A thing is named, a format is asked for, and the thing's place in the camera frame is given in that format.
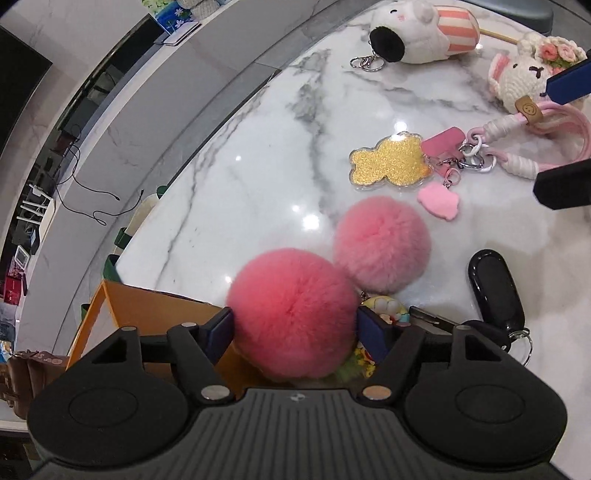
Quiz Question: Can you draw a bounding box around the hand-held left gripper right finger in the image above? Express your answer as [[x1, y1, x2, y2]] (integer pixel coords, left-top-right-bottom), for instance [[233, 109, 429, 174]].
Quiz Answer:
[[358, 305, 505, 403]]

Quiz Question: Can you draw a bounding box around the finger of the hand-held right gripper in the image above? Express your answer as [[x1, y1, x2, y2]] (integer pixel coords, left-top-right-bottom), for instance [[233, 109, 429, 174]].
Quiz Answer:
[[545, 60, 591, 106], [533, 159, 591, 211]]

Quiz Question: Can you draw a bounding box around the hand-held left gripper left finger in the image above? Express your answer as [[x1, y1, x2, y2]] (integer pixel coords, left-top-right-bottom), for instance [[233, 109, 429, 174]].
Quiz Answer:
[[82, 307, 236, 403]]

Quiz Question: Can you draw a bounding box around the colourful cartoon charm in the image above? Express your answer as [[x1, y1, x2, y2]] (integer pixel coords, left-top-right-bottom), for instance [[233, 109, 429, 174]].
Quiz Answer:
[[342, 344, 384, 381], [358, 295, 411, 328]]

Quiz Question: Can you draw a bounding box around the deep pink fur pom-pom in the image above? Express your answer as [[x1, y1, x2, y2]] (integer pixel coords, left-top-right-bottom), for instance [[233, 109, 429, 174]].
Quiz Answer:
[[225, 248, 361, 379]]

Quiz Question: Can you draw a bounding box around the orange box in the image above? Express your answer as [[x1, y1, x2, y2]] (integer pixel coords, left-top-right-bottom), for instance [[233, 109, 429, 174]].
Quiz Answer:
[[67, 279, 273, 402]]

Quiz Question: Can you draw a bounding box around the light pink fur pom-pom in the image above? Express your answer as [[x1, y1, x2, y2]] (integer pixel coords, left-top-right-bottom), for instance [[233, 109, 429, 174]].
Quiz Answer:
[[333, 196, 432, 294]]

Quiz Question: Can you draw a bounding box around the white plush dog popsicle keychain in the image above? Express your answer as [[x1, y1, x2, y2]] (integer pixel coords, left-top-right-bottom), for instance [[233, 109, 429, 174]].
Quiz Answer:
[[349, 0, 520, 72]]

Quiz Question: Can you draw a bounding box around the white marble desktop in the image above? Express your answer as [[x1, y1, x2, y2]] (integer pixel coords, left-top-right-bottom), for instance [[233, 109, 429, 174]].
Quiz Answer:
[[113, 0, 591, 480]]

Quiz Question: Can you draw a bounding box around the white crochet bunny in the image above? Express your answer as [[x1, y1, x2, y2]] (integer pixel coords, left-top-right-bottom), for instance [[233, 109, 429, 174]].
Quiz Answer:
[[487, 31, 589, 127]]

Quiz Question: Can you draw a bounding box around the grey round stool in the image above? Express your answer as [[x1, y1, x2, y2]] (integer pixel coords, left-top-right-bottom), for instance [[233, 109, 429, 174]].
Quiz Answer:
[[485, 0, 555, 35]]

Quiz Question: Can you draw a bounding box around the metal clasp cluster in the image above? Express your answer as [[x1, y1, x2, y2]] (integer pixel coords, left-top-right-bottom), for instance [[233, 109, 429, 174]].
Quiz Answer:
[[436, 141, 497, 190]]

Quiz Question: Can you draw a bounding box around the black car key fob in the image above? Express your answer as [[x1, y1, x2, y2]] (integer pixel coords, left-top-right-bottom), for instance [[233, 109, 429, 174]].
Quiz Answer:
[[467, 249, 527, 335]]

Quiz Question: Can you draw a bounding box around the pink paw charm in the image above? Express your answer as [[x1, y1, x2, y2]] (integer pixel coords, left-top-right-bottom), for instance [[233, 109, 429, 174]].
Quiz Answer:
[[417, 182, 460, 220]]

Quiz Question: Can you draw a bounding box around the pink rectangular tag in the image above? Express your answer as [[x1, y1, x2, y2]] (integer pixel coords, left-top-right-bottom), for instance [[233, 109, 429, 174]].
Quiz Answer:
[[420, 127, 465, 160]]

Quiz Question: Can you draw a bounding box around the green and cream chair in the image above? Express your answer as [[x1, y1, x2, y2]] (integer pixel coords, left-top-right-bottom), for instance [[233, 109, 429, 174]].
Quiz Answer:
[[81, 185, 169, 324]]

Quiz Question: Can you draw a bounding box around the gold glitter bear charm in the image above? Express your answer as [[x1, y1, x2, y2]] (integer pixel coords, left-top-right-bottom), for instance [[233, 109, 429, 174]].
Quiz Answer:
[[348, 134, 435, 190]]

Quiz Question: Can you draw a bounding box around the brown leather bag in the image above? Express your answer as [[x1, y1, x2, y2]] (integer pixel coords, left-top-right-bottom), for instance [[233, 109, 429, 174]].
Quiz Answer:
[[7, 350, 70, 418]]

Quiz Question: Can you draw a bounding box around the red box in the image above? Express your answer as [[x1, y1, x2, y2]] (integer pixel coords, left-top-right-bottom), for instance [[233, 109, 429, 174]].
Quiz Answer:
[[2, 274, 28, 305]]

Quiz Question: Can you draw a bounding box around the black screen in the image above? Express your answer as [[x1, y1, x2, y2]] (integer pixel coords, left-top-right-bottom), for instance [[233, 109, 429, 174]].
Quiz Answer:
[[0, 25, 52, 155]]

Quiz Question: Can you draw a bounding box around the blue flower picture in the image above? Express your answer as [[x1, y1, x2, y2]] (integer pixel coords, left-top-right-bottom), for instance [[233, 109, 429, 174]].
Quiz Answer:
[[141, 0, 201, 33]]

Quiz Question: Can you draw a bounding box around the pink cord wrist strap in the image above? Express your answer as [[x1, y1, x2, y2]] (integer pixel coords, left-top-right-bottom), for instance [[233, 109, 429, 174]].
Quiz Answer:
[[466, 102, 591, 178]]

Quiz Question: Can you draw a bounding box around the metal key ring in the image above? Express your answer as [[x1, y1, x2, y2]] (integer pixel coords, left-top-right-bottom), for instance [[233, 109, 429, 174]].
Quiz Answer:
[[507, 327, 534, 367]]

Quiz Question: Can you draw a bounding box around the black cable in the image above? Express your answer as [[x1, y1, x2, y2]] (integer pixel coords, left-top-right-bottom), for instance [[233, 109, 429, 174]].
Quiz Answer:
[[58, 138, 146, 227]]

